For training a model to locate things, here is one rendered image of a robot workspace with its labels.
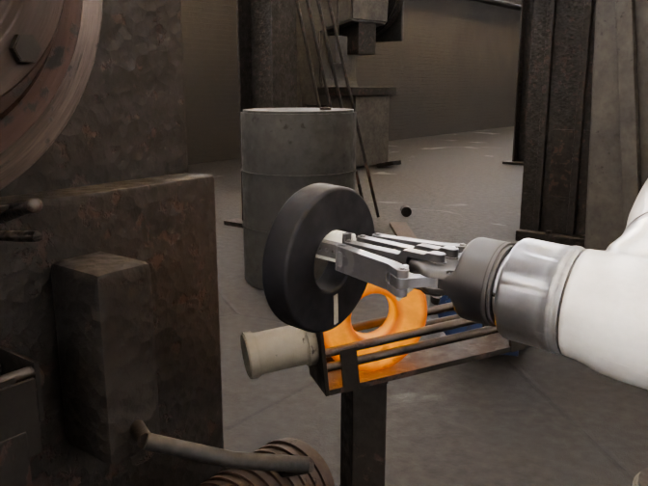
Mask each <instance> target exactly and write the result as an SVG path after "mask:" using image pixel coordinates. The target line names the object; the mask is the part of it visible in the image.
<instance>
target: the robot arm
mask: <svg viewBox="0 0 648 486"><path fill-rule="evenodd" d="M315 257H318V258H322V259H326V260H330V261H333V262H335V263H336V270H337V271H339V272H341V273H344V274H346V275H349V276H351V277H354V278H357V279H359V280H362V281H364V282H367V283H369V284H374V285H376V286H379V287H381V288H384V289H386V290H387V291H388V292H389V293H391V294H392V295H393V296H395V297H398V298H405V297H407V294H408V288H414V289H418V290H421V291H422V292H423V293H424V294H427V295H430V296H435V297H440V296H442V295H444V296H445V295H447V296H448V297H449V298H450V300H451V302H452V304H453V306H454V309H455V311H456V313H457V314H458V315H459V316H460V317H462V318H464V319H467V320H470V321H473V322H477V323H480V324H484V325H488V326H491V327H497V329H498V332H499V334H500V335H501V336H502V337H503V338H506V339H509V340H513V341H516V342H520V343H522V344H525V345H529V346H533V347H537V348H540V349H544V350H547V351H549V352H550V353H553V354H556V355H558V354H560V355H563V356H566V357H569V358H572V359H574V360H576V361H578V362H580V363H583V364H585V365H587V366H588V367H590V368H591V369H593V370H595V371H596V372H598V373H600V374H603V375H605V376H607V377H609V378H612V379H615V380H617V381H620V382H623V383H626V384H630V385H633V386H636V387H639V388H642V389H645V390H648V178H647V180H646V181H645V183H644V185H643V186H642V188H641V190H640V192H639V194H638V196H637V198H636V200H635V202H634V205H633V208H632V210H631V212H630V214H629V218H628V222H627V226H626V228H625V231H624V233H623V234H622V235H621V236H620V237H619V238H618V239H617V240H615V241H614V242H612V243H611V244H610V245H609V246H608V247H607V249H606V250H605V251H599V250H591V249H584V247H581V246H569V245H563V244H558V243H553V242H549V241H543V240H538V239H533V238H524V239H523V240H521V241H519V242H518V243H517V244H516V245H515V244H514V243H510V242H505V241H500V240H495V239H490V238H485V237H477V238H476V239H474V240H472V241H471V242H470V243H469V244H468V245H466V244H464V243H460V244H456V243H443V242H436V241H429V240H422V239H415V238H409V237H402V236H395V235H388V234H382V233H379V232H376V233H373V234H372V237H371V236H366V235H364V234H361V235H358V236H357V238H356V235H355V233H352V232H345V231H341V230H333V231H331V232H330V233H328V234H327V235H326V236H325V238H324V239H323V240H322V242H321V244H320V245H319V247H318V250H317V253H316V256H315Z"/></svg>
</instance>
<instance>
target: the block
mask: <svg viewBox="0 0 648 486"><path fill-rule="evenodd" d="M51 280H52V290H53V301H54V311H55V322H56V333H57V343H58V354H59V365H60V375H61V386H62V397H63V407H64V418H65V429H66V437H67V440H68V442H69V443H70V444H71V445H72V446H75V447H77V448H79V449H80V450H82V451H84V452H86V453H88V454H90V455H92V456H93V457H95V458H96V459H98V460H100V461H102V462H104V463H106V464H118V463H119V462H121V461H123V460H125V459H127V458H129V457H131V456H133V455H135V454H137V453H139V452H141V451H143V449H142V448H139V446H138V444H137V443H136V441H135V439H134V438H133V436H132V434H131V433H130V431H129V430H130V426H131V424H132V423H133V422H134V421H135V420H136V419H139V420H142V421H143V422H144V424H145V425H146V427H147V428H148V430H149V432H150V433H153V434H158V435H160V425H159V409H158V391H157V375H156V359H155V342H154V325H153V308H152V292H151V274H150V268H149V265H148V264H147V263H146V262H145V261H141V260H138V259H134V258H129V257H125V256H118V255H113V254H109V253H105V252H96V253H91V254H87V255H82V256H75V257H70V258H66V259H61V260H59V261H57V262H55V263H53V264H52V266H51Z"/></svg>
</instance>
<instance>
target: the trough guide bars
mask: <svg viewBox="0 0 648 486"><path fill-rule="evenodd" d="M446 311H455V309H454V306H453V304H452V302H451V303H446V304H441V305H438V306H433V307H428V308H427V316H428V315H433V314H437V313H442V312H446ZM386 319H387V316H384V317H379V318H374V319H370V320H366V321H361V322H357V323H352V327H353V329H354V331H356V332H358V331H361V330H366V329H370V328H375V327H380V326H382V324H383V323H384V322H385V320H386ZM473 324H478V323H477V322H473V321H470V320H467V319H464V318H462V317H460V316H459V315H458V314H454V315H450V316H445V317H441V318H436V319H432V320H427V321H426V323H425V326H424V327H419V328H415V329H411V330H407V331H402V332H398V333H393V334H389V335H384V336H380V337H373V338H368V339H364V340H359V341H355V342H350V343H346V344H342V345H338V346H333V347H329V348H325V352H326V362H327V370H328V372H330V371H334V370H339V369H341V378H342V385H343V388H344V392H351V391H355V390H359V389H360V388H361V387H360V377H359V367H358V365H362V364H367V363H371V362H375V361H380V360H384V359H387V358H392V357H396V356H400V355H405V354H409V353H413V352H417V351H421V350H425V349H429V348H434V347H438V346H442V345H447V344H451V343H454V342H458V341H463V340H467V339H471V338H479V337H483V336H488V335H491V334H495V333H498V329H497V327H491V326H488V325H484V324H482V326H483V327H482V328H477V329H473V330H469V331H465V332H461V333H456V334H452V335H448V336H443V337H435V338H431V339H428V340H423V341H419V342H415V343H410V344H406V345H401V346H397V347H394V348H389V349H385V350H381V351H376V352H372V353H367V354H363V355H360V356H357V351H359V350H363V349H367V348H371V347H376V346H380V345H384V344H389V343H393V342H398V341H401V340H406V339H410V338H418V337H422V336H427V335H431V334H435V333H439V332H443V331H448V330H452V329H457V328H461V327H465V326H470V325H473ZM509 346H510V347H511V352H515V351H519V350H523V349H525V345H524V344H522V343H520V342H516V341H513V340H509ZM337 355H339V358H340V360H338V361H335V360H334V359H333V358H332V357H333V356H337Z"/></svg>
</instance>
